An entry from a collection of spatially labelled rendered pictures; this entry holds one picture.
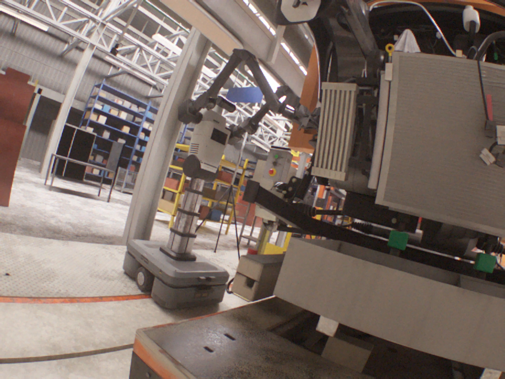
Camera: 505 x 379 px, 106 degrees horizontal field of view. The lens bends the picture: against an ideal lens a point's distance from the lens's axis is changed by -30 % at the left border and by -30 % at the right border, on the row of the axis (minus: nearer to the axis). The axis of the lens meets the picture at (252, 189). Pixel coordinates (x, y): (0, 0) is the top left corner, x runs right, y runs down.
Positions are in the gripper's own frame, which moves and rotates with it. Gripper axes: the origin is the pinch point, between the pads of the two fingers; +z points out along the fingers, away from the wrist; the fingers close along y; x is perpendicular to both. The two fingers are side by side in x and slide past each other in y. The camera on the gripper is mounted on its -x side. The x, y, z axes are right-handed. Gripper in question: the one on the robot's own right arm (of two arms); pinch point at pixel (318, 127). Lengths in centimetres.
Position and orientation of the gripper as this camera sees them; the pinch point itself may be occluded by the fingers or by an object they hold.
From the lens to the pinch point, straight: 142.1
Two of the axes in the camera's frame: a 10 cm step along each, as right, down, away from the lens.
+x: -1.3, 1.0, 9.9
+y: 3.8, -9.1, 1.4
